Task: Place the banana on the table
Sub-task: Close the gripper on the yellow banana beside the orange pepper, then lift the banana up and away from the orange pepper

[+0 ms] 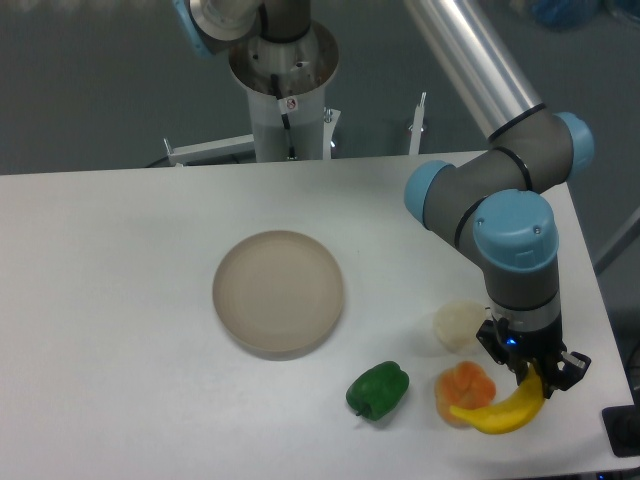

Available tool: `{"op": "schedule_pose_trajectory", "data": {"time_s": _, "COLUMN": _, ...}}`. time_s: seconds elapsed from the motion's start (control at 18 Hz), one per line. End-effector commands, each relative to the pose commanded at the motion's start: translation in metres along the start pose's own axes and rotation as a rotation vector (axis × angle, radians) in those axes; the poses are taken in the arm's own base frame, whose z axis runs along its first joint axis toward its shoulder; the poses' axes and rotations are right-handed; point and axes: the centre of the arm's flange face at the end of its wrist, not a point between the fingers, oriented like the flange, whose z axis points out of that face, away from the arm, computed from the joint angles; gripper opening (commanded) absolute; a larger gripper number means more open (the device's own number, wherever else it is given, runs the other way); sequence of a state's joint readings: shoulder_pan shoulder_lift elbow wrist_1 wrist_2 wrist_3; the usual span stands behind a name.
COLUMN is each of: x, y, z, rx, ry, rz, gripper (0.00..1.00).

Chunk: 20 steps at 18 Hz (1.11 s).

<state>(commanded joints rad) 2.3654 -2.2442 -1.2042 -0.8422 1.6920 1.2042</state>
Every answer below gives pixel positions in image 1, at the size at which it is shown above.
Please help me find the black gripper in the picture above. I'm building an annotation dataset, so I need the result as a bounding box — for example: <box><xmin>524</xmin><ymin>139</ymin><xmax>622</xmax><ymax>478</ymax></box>
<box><xmin>476</xmin><ymin>313</ymin><xmax>591</xmax><ymax>399</ymax></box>

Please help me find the yellow banana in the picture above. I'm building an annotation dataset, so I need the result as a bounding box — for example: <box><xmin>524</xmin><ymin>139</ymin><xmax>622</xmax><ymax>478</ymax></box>
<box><xmin>449</xmin><ymin>365</ymin><xmax>545</xmax><ymax>435</ymax></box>

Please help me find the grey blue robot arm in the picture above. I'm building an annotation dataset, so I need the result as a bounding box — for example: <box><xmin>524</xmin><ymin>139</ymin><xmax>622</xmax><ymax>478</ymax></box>
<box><xmin>175</xmin><ymin>1</ymin><xmax>594</xmax><ymax>397</ymax></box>

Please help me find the white garlic bulb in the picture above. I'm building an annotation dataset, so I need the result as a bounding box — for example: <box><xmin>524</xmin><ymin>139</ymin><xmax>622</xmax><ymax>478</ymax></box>
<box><xmin>432</xmin><ymin>300</ymin><xmax>487</xmax><ymax>355</ymax></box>

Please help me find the black device at edge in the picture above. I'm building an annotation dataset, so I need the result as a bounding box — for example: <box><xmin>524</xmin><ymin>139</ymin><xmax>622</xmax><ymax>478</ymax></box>
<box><xmin>602</xmin><ymin>405</ymin><xmax>639</xmax><ymax>458</ymax></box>

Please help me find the grey table leg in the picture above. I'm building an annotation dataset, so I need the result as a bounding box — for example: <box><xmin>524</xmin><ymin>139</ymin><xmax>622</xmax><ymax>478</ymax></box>
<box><xmin>593</xmin><ymin>208</ymin><xmax>639</xmax><ymax>276</ymax></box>

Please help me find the green bell pepper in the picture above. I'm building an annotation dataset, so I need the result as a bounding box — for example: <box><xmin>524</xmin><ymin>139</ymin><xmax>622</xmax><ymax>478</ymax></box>
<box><xmin>345</xmin><ymin>361</ymin><xmax>410</xmax><ymax>421</ymax></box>

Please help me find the beige round plate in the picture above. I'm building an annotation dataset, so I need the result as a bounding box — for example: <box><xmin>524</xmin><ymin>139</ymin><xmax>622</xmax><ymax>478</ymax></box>
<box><xmin>212</xmin><ymin>230</ymin><xmax>345</xmax><ymax>358</ymax></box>

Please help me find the white upright bracket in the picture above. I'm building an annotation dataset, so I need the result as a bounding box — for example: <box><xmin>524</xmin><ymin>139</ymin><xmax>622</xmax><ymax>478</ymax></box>
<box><xmin>408</xmin><ymin>92</ymin><xmax>427</xmax><ymax>155</ymax></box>

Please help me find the black pedestal cable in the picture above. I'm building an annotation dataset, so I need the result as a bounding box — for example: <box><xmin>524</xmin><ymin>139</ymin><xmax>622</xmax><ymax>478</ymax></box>
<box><xmin>269</xmin><ymin>73</ymin><xmax>296</xmax><ymax>161</ymax></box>

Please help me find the white metal frame bracket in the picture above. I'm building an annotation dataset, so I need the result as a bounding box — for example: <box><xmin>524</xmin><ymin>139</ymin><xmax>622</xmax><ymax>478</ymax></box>
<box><xmin>163</xmin><ymin>134</ymin><xmax>255</xmax><ymax>166</ymax></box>

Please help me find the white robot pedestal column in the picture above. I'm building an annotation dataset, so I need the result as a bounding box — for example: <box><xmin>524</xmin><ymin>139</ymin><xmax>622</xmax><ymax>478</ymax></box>
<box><xmin>229</xmin><ymin>21</ymin><xmax>339</xmax><ymax>163</ymax></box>

